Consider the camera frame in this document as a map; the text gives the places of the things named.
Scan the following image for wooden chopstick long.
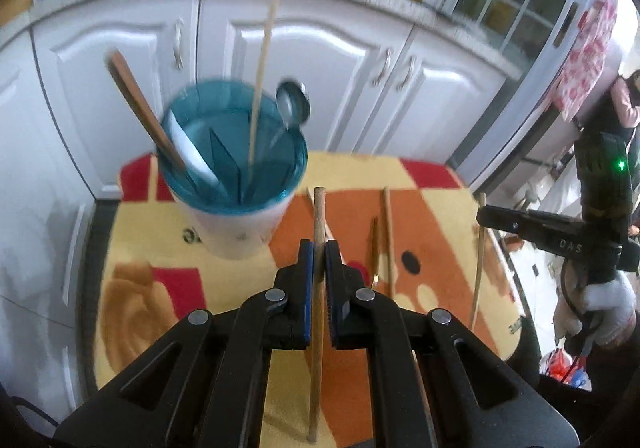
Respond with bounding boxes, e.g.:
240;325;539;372
307;187;326;444

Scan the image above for metal spoon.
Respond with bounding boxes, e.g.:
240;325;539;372
276;80;311;134

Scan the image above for wooden chopstick short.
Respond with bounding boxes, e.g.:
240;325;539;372
369;216;380;288

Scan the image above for white gloved hand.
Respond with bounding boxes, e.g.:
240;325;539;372
553;264;637;348

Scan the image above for person in pink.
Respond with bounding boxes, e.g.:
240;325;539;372
611;70;639;128

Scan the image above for colourful orange yellow mat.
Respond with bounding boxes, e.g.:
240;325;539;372
92;150;524;448

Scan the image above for pink floral cloth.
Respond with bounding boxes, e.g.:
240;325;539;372
548;0;618;122

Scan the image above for white cabinet door right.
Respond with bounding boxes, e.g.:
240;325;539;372
354;28;520;164

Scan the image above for white cabinet door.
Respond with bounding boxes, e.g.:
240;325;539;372
354;28;520;164
196;0;411;152
29;0;202;201

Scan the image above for teal white utensil holder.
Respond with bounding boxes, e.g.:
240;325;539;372
158;78;308;260

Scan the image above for white cabinet door middle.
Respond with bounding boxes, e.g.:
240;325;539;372
196;0;411;152

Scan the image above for light chopstick in holder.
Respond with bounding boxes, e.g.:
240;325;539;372
247;0;280;166

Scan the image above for white cabinet door left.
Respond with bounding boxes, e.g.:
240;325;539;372
29;0;202;201

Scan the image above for brown wooden handled utensil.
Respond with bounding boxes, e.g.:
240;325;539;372
106;50;200;182

